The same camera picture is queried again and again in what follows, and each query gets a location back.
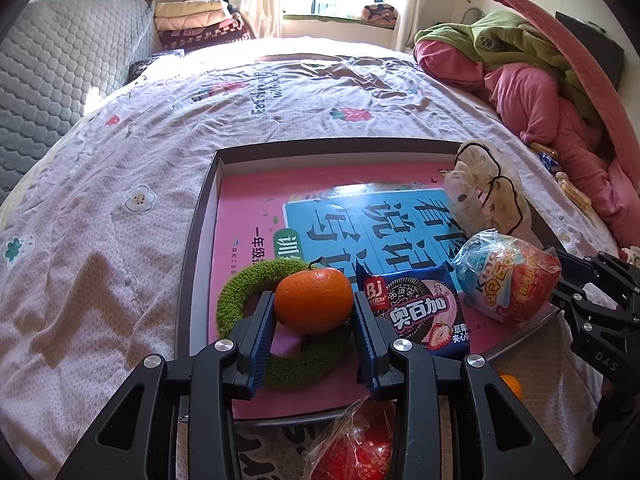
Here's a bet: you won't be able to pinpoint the green fleece blanket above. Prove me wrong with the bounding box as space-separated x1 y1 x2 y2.
415 8 601 121

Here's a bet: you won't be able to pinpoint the orange tangerine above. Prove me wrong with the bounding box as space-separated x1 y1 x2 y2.
274 266 355 336

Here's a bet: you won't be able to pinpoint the patterned blanket on sill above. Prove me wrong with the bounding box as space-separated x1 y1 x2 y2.
361 4 398 26

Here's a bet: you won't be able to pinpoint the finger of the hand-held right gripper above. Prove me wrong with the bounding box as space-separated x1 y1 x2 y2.
551 280 628 336
542 246 640 301

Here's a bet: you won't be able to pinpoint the blue cookie packet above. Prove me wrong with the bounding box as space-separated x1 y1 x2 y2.
355 262 468 359

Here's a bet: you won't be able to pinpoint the green fuzzy ring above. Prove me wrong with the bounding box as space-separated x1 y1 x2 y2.
216 258 353 389

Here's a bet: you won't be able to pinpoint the clear biscuit packet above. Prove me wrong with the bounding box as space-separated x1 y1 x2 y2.
555 172 593 211

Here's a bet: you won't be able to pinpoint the pink and blue book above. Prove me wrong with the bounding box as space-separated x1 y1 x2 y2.
212 162 526 421

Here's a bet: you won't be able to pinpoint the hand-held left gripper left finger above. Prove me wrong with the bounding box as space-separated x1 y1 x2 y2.
55 291 277 480

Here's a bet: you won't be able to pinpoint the maroon patterned folded blanket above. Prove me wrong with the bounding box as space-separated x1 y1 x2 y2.
157 19 253 53

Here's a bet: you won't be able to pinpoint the red toy egg packet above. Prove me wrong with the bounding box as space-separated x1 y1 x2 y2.
302 397 398 480
452 229 563 323

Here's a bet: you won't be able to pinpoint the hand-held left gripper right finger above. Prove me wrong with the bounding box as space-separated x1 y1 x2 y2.
352 291 576 480

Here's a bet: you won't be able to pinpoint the grey quilted headboard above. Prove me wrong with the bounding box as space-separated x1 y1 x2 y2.
0 0 156 206

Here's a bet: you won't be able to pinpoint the dark shallow cardboard box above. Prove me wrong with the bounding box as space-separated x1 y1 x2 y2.
175 138 561 428

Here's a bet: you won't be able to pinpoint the dark pillow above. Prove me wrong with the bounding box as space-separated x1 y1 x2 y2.
127 49 186 83

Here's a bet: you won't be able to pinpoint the pink folded blanket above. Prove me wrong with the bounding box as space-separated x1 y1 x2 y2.
155 12 231 32

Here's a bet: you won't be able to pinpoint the cream folded blanket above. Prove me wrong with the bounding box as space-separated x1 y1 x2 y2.
154 0 228 19

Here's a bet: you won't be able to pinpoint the yellowish tangerine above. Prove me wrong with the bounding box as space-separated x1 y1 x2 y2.
500 372 523 403

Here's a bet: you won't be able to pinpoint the white plush toy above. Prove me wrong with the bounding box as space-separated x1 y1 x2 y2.
442 141 533 238

